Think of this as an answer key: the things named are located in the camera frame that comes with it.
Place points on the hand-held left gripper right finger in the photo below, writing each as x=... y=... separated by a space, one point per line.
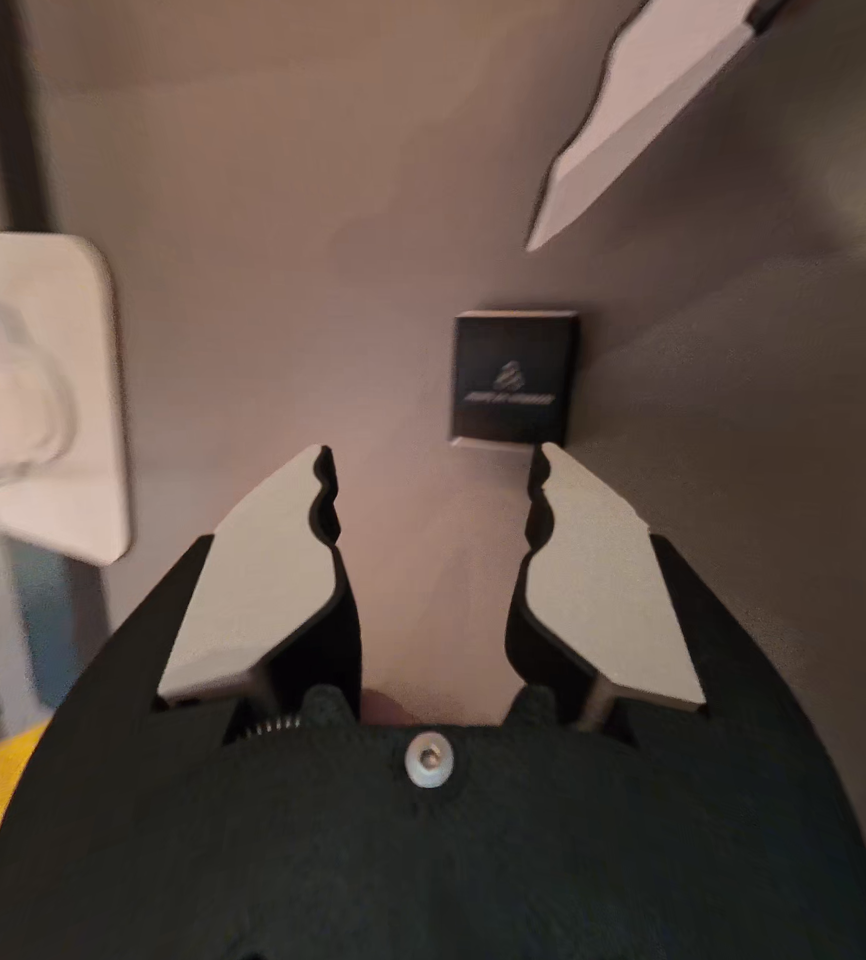
x=605 y=592

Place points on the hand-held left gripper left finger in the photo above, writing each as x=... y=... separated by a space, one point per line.
x=268 y=592

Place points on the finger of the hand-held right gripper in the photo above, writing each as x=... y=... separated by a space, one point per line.
x=650 y=90

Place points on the black ethernet adapter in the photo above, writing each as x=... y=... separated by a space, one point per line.
x=511 y=375

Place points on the yellow plastic bin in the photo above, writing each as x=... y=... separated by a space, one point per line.
x=5 y=772

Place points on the person's left hand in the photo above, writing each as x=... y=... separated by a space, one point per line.
x=384 y=709

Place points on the white tray with glass dish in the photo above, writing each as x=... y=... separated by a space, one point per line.
x=95 y=375

